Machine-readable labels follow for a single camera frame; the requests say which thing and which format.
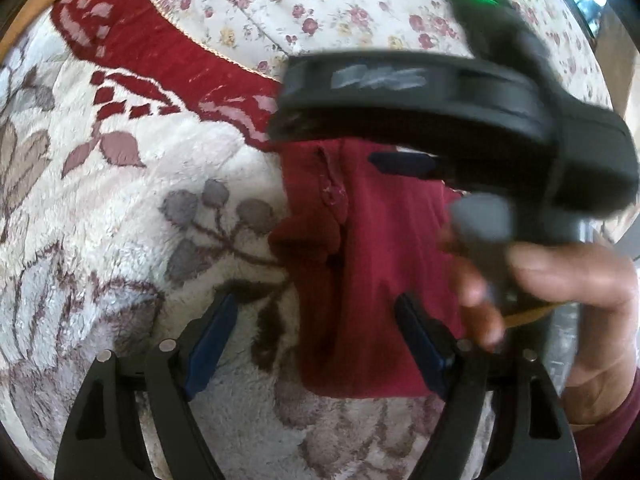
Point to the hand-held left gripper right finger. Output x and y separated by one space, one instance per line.
425 347

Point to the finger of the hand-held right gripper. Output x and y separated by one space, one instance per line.
405 165

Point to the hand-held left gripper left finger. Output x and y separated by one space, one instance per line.
210 350

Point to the dark red sweater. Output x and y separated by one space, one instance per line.
370 260

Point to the person's right forearm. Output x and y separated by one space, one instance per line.
610 435

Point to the person's right hand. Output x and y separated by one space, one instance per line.
600 300

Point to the white floral fleece blanket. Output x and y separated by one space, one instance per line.
125 210

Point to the floral print bedsheet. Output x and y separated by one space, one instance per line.
300 0

